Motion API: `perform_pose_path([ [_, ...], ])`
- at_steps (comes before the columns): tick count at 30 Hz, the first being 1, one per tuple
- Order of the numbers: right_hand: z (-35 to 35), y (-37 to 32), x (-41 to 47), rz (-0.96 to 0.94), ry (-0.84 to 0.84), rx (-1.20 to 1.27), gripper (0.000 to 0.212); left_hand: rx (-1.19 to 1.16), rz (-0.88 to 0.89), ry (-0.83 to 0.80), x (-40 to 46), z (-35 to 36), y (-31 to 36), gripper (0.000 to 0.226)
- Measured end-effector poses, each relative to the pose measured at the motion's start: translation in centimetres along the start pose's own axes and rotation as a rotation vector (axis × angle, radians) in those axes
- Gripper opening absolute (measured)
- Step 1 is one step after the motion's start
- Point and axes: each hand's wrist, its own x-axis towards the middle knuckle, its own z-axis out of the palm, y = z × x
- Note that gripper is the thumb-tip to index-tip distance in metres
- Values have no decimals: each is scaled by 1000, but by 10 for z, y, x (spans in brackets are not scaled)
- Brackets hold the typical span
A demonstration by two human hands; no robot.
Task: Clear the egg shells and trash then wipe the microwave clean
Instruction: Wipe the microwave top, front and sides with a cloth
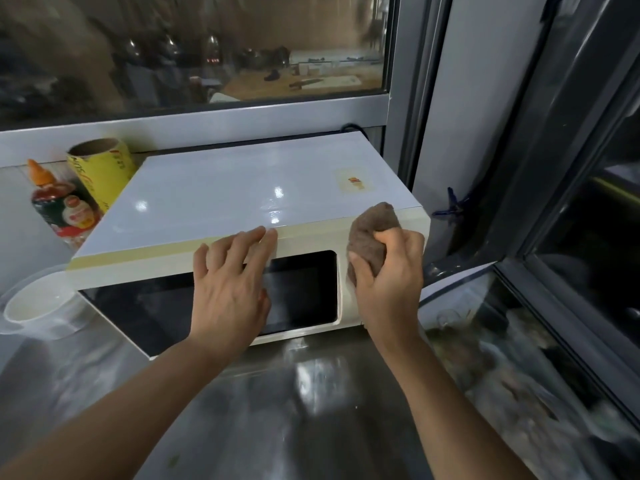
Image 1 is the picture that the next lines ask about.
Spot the person's right hand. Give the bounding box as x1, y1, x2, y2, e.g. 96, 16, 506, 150
346, 227, 426, 348

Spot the person's left hand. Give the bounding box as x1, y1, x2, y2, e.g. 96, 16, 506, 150
187, 226, 279, 353

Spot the brown cleaning cloth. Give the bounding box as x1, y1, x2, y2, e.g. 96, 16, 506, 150
346, 202, 402, 288

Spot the white microwave oven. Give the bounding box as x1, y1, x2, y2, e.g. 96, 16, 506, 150
66, 131, 432, 361

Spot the person's left forearm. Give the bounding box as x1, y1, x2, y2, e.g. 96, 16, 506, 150
0, 331, 236, 480

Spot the person's right forearm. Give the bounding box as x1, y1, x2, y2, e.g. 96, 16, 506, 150
370, 327, 538, 480

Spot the yellow cling film roll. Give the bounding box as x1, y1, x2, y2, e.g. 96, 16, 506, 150
66, 138, 138, 214

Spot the clear plastic container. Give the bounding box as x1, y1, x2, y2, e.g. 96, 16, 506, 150
0, 264, 95, 343

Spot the sauce bottle with orange cap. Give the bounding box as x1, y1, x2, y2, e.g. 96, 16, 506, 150
26, 159, 103, 245

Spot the white bowl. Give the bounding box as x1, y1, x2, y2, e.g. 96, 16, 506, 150
3, 274, 83, 326

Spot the blue wall hook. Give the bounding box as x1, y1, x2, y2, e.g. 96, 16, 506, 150
432, 187, 471, 218

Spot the grey metal window frame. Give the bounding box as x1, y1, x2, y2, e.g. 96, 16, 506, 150
0, 0, 453, 168

